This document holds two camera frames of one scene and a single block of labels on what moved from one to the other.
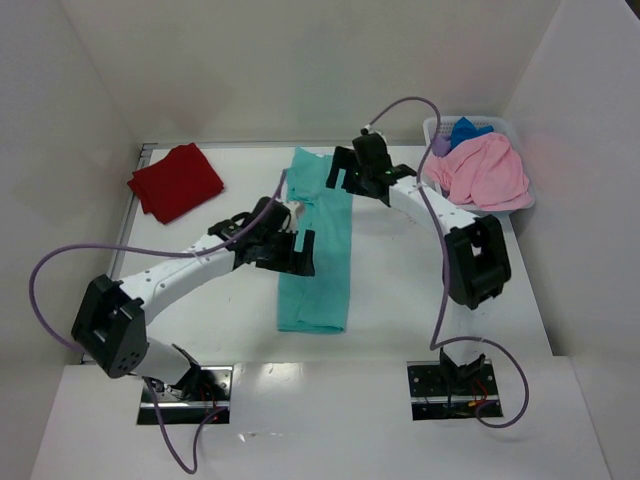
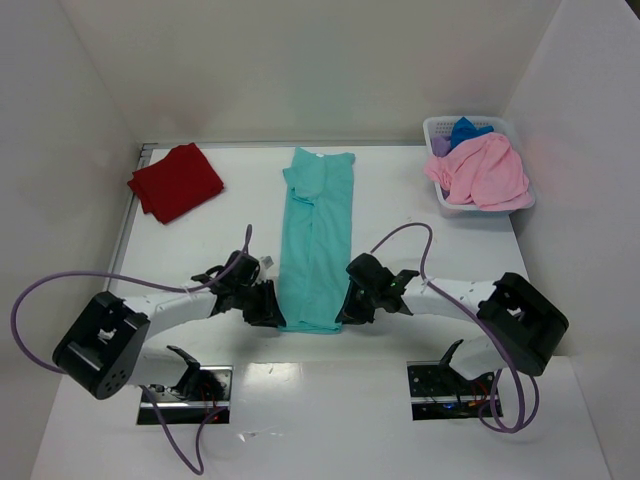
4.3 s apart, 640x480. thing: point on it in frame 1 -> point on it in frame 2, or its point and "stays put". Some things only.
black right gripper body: [351, 173] -> [357, 308]
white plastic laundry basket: [499, 125] stays put
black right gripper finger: [344, 159] -> [341, 318]
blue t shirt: [464, 130] stays put
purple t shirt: [441, 145] stays put
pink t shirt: [483, 171] stays put
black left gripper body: [273, 248] -> [263, 306]
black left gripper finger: [301, 263] -> [271, 318]
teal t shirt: [317, 304] stays put
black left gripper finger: [304, 261] -> [275, 313]
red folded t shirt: [173, 187] stays put
